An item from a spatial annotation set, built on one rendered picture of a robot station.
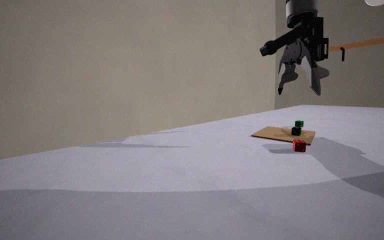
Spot black die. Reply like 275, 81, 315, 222
291, 127, 302, 136

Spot green die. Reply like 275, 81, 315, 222
295, 120, 304, 127

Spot red die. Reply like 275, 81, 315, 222
292, 140, 306, 153

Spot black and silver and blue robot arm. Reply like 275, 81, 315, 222
259, 0, 318, 57

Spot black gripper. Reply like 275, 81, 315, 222
278, 12, 330, 96

